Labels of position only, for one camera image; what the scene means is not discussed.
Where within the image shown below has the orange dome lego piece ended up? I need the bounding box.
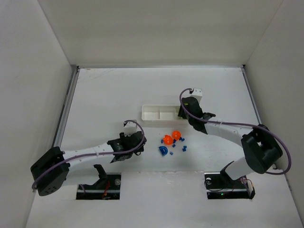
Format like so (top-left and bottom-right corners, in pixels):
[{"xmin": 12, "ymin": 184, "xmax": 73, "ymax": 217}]
[{"xmin": 171, "ymin": 131, "xmax": 181, "ymax": 140}]

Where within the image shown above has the blue arch lego piece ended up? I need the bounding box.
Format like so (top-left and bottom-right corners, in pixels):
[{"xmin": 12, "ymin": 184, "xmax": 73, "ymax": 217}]
[{"xmin": 159, "ymin": 146, "xmax": 168, "ymax": 156}]

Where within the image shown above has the orange ring lego piece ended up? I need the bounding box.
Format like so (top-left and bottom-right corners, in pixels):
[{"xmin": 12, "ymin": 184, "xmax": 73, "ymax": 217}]
[{"xmin": 162, "ymin": 135, "xmax": 173, "ymax": 145}]

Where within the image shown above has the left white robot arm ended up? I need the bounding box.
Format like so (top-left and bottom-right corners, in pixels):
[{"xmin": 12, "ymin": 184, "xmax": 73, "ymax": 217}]
[{"xmin": 30, "ymin": 131, "xmax": 147, "ymax": 196}]

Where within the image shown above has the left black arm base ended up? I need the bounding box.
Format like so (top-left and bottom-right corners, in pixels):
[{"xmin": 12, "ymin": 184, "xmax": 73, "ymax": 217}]
[{"xmin": 76, "ymin": 164, "xmax": 122, "ymax": 200}]

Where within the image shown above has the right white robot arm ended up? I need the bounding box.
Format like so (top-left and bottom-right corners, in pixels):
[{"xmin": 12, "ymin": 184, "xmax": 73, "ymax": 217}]
[{"xmin": 180, "ymin": 96, "xmax": 283, "ymax": 181}]

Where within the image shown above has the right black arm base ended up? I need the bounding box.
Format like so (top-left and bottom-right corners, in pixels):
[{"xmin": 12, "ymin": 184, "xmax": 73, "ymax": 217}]
[{"xmin": 204, "ymin": 165, "xmax": 256, "ymax": 200}]

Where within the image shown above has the white three-compartment tray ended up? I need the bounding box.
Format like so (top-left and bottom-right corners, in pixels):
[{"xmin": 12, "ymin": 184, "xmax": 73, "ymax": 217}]
[{"xmin": 141, "ymin": 105, "xmax": 188, "ymax": 127}]

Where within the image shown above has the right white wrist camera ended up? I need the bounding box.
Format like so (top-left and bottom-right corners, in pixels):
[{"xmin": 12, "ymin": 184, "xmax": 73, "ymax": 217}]
[{"xmin": 190, "ymin": 88, "xmax": 202, "ymax": 102}]

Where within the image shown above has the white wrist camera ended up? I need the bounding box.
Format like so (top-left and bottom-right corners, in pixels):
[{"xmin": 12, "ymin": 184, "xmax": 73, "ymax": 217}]
[
  {"xmin": 123, "ymin": 120, "xmax": 137, "ymax": 137},
  {"xmin": 190, "ymin": 88, "xmax": 202, "ymax": 102}
]

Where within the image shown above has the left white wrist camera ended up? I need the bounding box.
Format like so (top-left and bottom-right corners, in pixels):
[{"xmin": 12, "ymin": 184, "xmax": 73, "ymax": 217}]
[{"xmin": 123, "ymin": 120, "xmax": 137, "ymax": 137}]

